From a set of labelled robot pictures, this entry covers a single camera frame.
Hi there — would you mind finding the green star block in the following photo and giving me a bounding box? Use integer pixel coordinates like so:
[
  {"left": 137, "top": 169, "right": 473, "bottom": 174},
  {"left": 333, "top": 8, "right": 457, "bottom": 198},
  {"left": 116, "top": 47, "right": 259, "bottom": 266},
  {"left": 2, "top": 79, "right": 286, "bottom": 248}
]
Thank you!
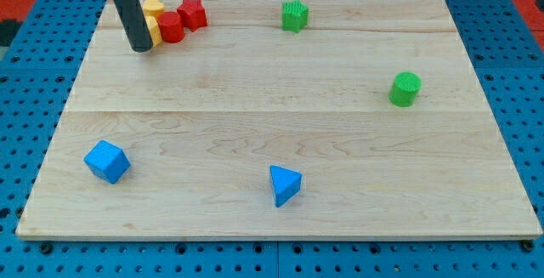
[{"left": 281, "top": 0, "right": 309, "bottom": 33}]

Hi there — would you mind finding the red star block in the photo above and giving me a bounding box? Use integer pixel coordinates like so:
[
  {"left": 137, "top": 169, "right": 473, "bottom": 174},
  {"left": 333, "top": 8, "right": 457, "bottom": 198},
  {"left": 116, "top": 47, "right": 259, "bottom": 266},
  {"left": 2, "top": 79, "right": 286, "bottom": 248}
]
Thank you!
[{"left": 177, "top": 0, "right": 207, "bottom": 31}]

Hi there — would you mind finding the light wooden board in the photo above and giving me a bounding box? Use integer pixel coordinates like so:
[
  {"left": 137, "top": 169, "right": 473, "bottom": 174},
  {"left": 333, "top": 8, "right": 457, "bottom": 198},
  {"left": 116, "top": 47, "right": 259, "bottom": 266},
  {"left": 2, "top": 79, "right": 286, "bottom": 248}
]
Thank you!
[{"left": 16, "top": 0, "right": 542, "bottom": 241}]

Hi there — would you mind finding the blue triangle block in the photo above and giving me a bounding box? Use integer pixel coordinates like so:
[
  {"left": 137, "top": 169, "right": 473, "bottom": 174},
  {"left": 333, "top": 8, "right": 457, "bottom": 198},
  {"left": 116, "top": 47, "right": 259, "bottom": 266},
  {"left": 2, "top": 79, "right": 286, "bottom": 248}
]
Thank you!
[{"left": 269, "top": 165, "right": 303, "bottom": 207}]

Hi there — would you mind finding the green cylinder block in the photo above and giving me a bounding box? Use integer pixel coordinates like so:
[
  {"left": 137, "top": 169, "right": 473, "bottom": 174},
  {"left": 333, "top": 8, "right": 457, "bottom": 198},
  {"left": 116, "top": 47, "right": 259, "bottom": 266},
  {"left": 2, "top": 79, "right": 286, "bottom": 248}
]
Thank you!
[{"left": 388, "top": 71, "right": 422, "bottom": 107}]

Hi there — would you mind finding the red cylinder block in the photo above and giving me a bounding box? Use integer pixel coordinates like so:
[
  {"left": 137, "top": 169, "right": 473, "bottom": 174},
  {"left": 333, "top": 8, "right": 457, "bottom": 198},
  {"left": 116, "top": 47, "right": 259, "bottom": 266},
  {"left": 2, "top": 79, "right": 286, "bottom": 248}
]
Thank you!
[{"left": 158, "top": 12, "right": 184, "bottom": 43}]

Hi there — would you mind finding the yellow rounded block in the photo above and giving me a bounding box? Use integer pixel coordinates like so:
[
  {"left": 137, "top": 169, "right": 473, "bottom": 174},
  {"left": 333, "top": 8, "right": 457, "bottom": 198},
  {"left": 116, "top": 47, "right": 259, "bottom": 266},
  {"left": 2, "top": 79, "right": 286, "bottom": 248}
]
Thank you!
[{"left": 145, "top": 16, "right": 162, "bottom": 47}]

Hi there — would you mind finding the blue cube block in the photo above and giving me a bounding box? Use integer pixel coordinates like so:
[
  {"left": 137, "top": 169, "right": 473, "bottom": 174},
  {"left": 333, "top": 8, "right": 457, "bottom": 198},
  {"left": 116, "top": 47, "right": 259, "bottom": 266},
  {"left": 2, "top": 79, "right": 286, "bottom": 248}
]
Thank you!
[{"left": 83, "top": 140, "right": 131, "bottom": 184}]

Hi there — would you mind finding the yellow heart block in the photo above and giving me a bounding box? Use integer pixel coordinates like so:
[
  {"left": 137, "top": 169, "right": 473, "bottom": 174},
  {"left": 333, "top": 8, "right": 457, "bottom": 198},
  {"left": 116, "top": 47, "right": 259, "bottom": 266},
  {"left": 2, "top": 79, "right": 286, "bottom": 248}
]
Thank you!
[{"left": 142, "top": 0, "right": 166, "bottom": 20}]

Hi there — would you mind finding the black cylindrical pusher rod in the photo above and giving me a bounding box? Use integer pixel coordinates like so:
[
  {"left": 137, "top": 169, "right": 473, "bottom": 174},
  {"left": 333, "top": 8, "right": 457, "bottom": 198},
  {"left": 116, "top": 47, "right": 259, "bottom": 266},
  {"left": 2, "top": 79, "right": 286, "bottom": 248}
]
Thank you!
[{"left": 113, "top": 0, "right": 153, "bottom": 53}]

